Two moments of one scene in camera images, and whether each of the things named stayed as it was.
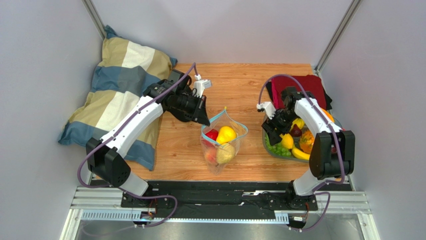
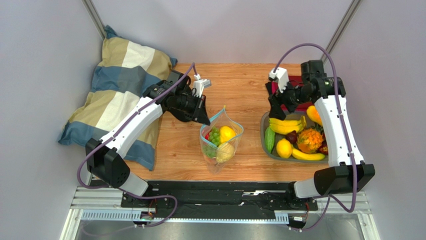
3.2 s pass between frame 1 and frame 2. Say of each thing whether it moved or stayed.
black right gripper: moved
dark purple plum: moved
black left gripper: stayed
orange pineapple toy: stayed
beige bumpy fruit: stayed
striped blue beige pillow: stayed
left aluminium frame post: stayed
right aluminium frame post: stayed
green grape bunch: moved
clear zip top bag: stayed
